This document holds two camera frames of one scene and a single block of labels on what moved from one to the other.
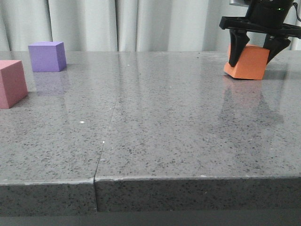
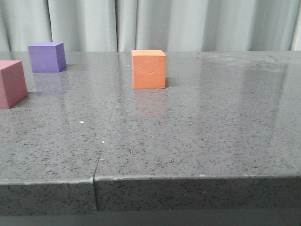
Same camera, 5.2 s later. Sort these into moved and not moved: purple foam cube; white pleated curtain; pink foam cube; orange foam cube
Moved: orange foam cube
Not moved: white pleated curtain; purple foam cube; pink foam cube
